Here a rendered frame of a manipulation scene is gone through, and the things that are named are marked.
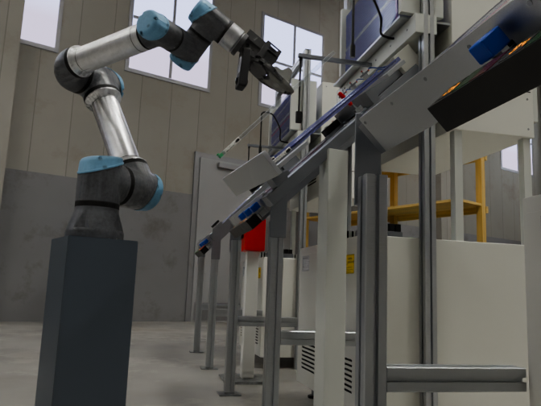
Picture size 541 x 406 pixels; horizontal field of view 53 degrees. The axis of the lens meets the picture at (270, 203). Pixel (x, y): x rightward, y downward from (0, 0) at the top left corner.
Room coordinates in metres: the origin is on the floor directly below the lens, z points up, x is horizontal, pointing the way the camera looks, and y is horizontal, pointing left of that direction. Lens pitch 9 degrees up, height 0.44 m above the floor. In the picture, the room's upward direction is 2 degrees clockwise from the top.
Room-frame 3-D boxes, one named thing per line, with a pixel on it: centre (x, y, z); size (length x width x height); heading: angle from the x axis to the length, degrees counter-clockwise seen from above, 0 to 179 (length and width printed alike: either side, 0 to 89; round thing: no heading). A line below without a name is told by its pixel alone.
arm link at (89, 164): (1.46, 0.47, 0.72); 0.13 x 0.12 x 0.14; 149
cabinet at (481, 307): (2.11, -0.53, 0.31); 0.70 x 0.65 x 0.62; 13
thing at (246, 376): (2.71, 0.08, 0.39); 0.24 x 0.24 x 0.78; 13
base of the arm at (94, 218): (1.45, 0.47, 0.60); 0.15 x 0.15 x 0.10
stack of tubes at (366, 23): (2.03, -0.42, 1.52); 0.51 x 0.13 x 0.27; 13
